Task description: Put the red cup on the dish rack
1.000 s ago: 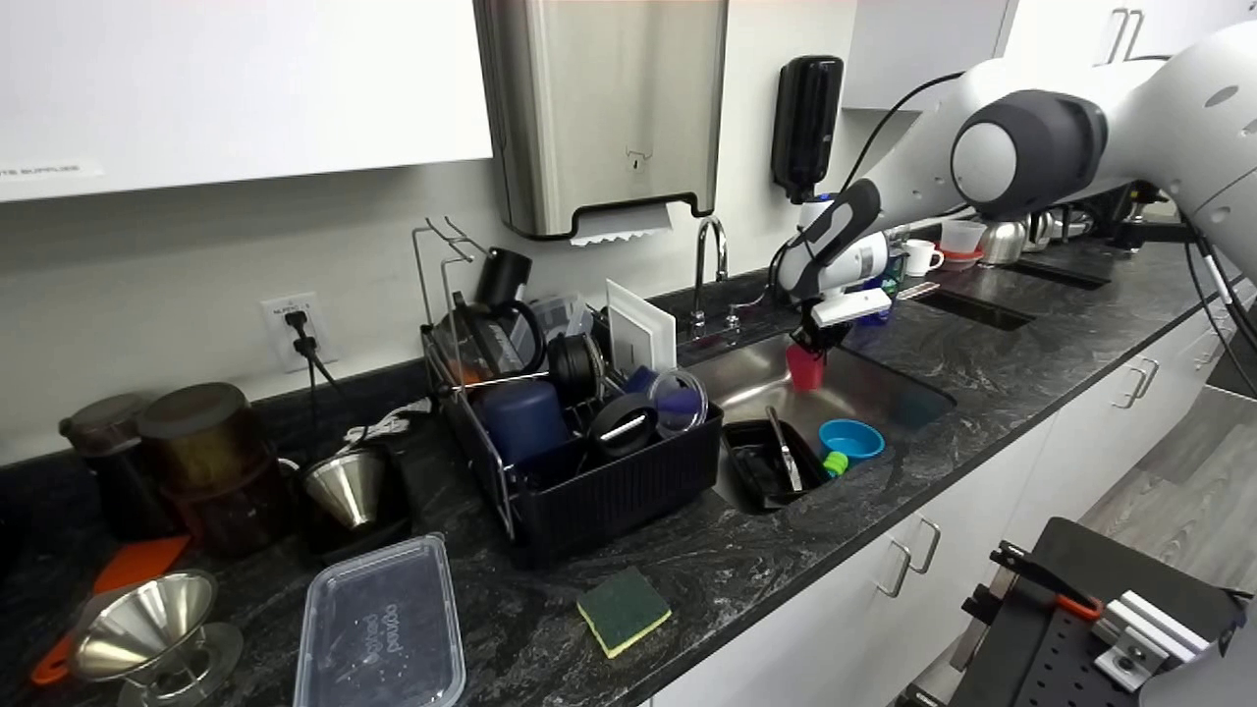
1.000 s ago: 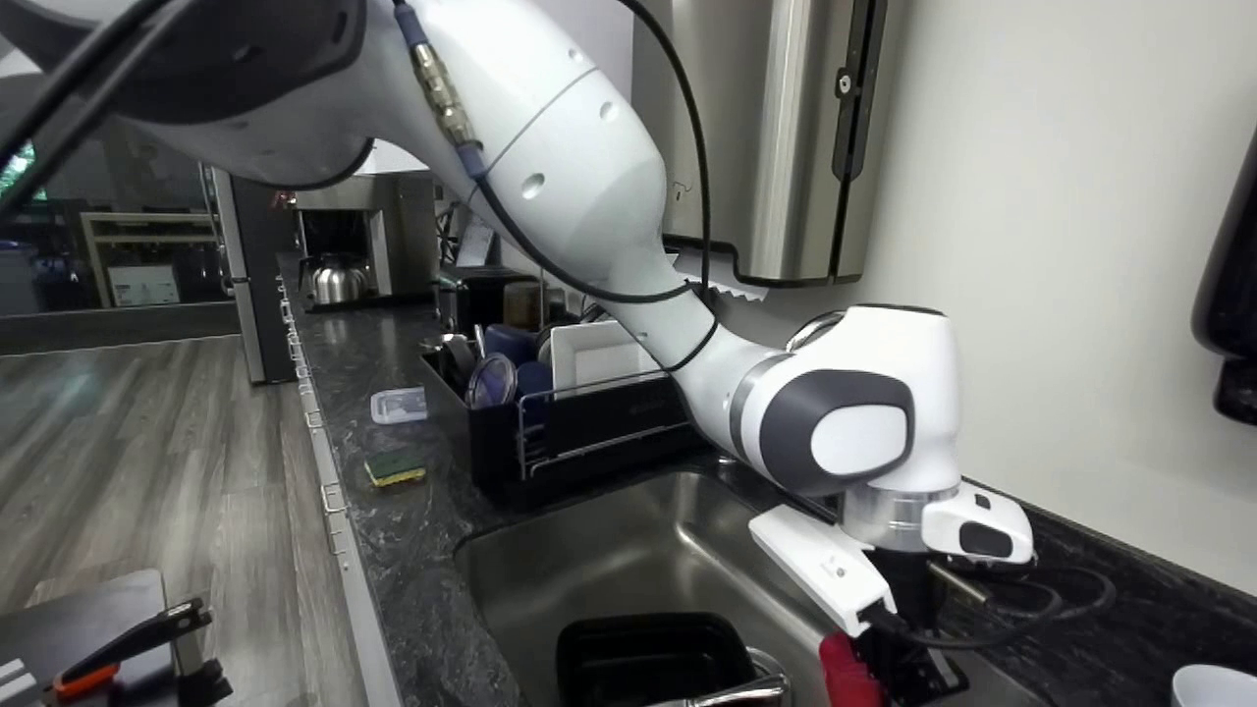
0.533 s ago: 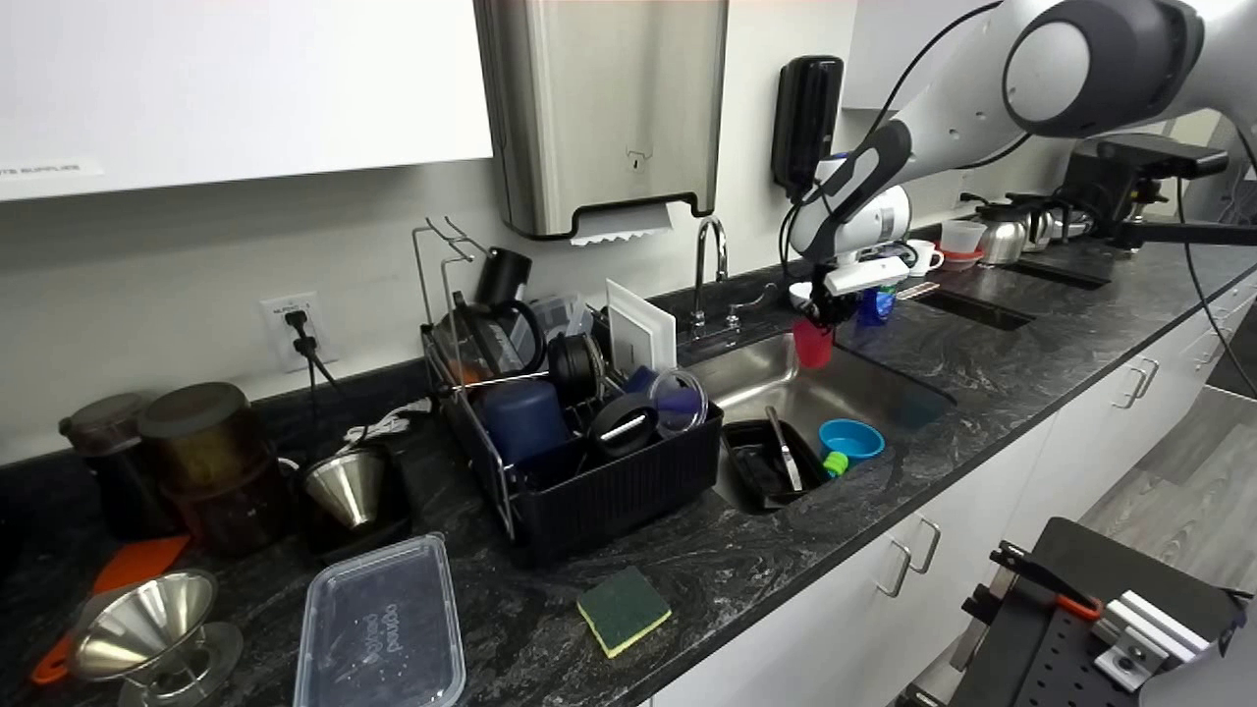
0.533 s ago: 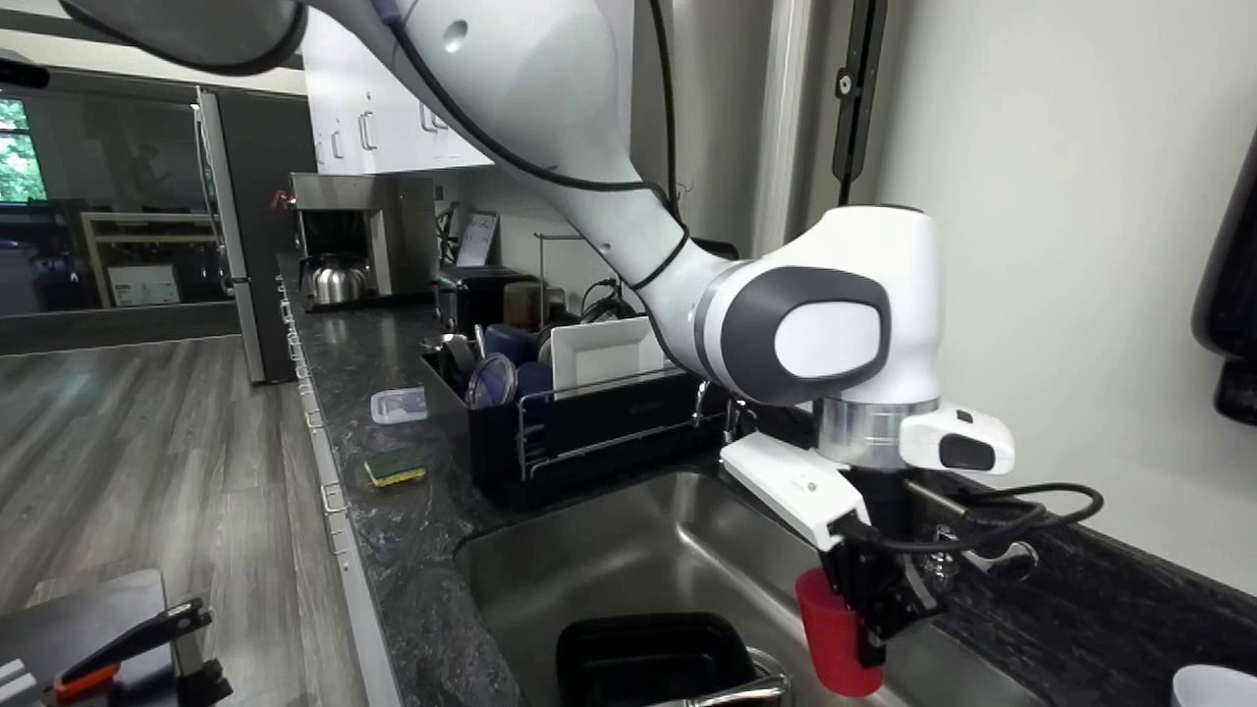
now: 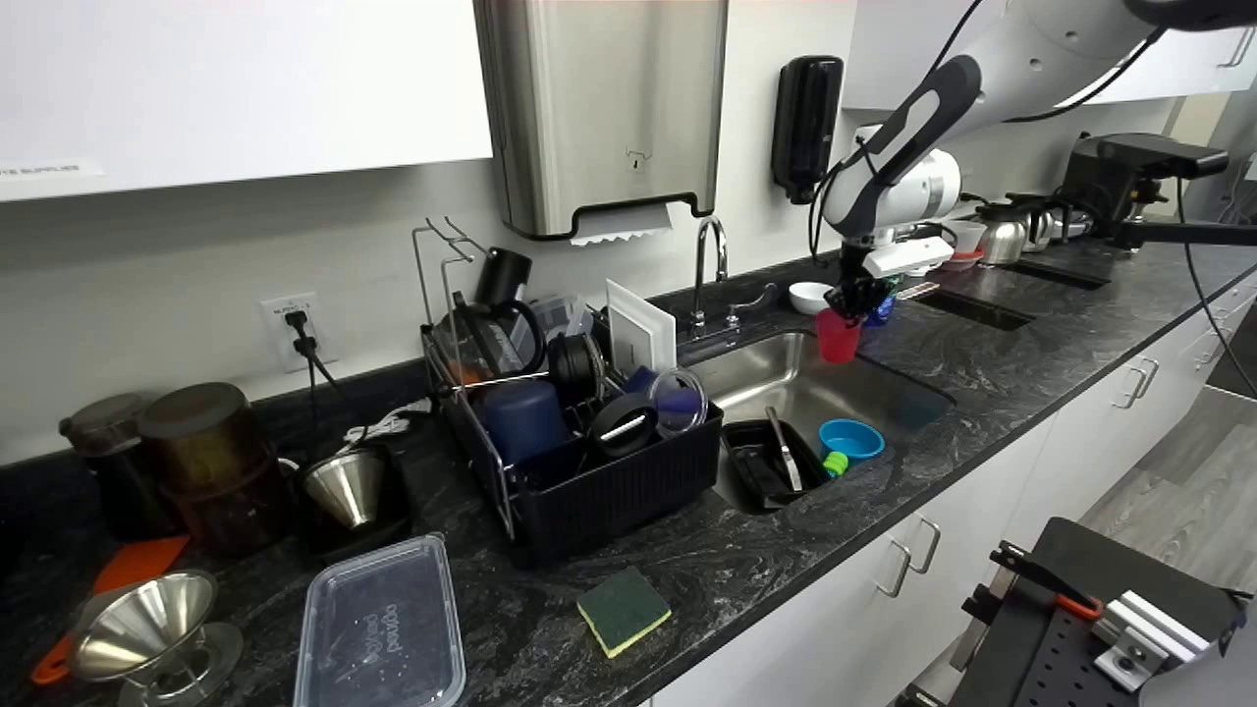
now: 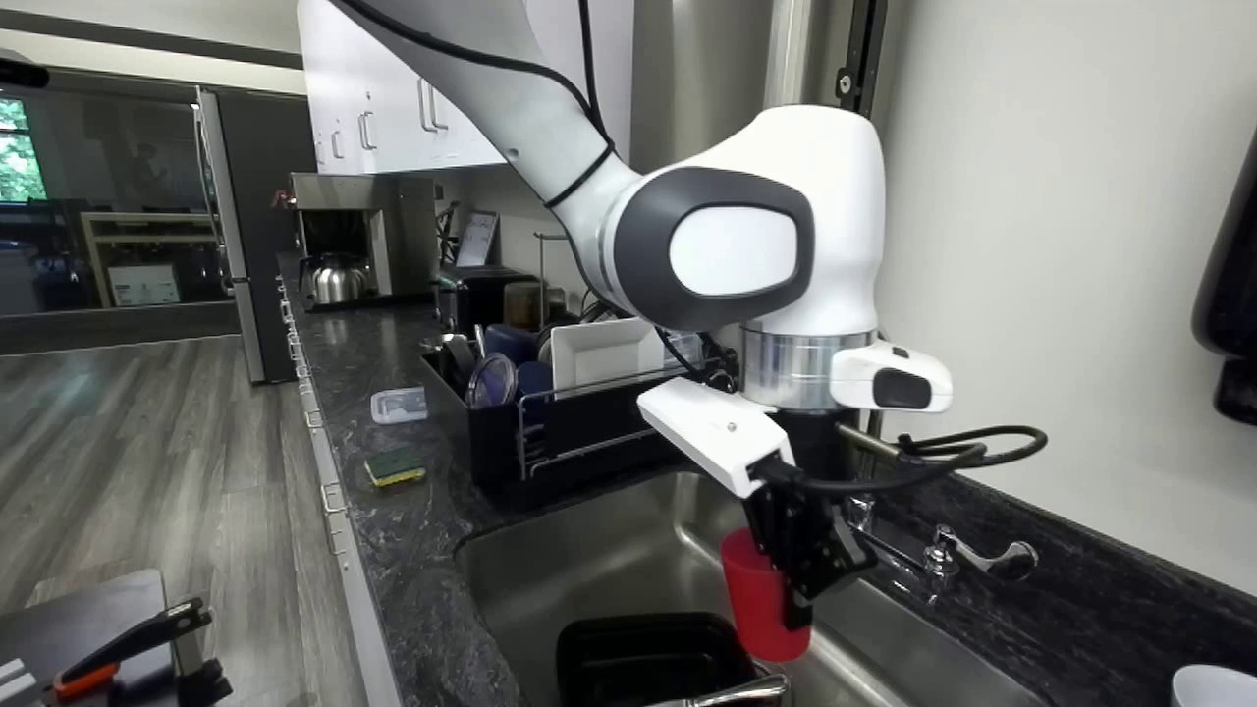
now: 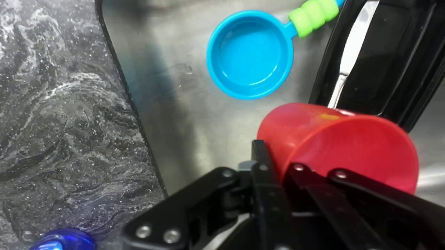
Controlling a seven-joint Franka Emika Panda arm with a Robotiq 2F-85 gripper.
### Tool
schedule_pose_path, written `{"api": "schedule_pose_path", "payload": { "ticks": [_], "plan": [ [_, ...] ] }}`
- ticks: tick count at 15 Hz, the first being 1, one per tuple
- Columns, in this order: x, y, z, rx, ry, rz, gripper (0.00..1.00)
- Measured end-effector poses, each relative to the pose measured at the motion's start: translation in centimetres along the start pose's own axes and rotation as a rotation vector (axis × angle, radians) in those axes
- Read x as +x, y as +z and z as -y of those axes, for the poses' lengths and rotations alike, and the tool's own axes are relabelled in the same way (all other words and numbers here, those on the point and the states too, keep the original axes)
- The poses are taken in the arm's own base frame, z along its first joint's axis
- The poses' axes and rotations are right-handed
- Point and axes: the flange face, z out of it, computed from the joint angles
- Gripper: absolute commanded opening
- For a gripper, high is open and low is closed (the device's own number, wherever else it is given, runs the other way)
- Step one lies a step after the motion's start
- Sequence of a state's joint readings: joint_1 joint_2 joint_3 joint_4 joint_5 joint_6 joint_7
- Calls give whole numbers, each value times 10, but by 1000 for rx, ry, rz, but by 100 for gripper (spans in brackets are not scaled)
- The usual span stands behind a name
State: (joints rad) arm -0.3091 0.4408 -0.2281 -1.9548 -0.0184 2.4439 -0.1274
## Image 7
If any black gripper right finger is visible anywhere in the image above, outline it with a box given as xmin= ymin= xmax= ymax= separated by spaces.
xmin=284 ymin=162 xmax=445 ymax=250

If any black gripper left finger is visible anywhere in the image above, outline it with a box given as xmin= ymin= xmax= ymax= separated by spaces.
xmin=120 ymin=137 xmax=298 ymax=250

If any red plastic cup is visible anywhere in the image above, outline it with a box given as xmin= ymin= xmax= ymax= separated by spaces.
xmin=257 ymin=101 xmax=422 ymax=195

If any blue dish soap bottle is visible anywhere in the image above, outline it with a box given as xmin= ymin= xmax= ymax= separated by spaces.
xmin=30 ymin=226 xmax=98 ymax=250

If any stainless steel sink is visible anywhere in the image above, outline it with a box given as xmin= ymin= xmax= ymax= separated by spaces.
xmin=95 ymin=0 xmax=445 ymax=209

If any black plastic tray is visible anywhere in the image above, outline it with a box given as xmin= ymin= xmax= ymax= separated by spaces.
xmin=309 ymin=0 xmax=445 ymax=133

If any silver table knife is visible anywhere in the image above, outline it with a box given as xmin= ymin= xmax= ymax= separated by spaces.
xmin=326 ymin=0 xmax=382 ymax=111

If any blue toy pan green handle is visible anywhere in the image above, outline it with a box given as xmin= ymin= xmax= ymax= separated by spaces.
xmin=207 ymin=0 xmax=347 ymax=101

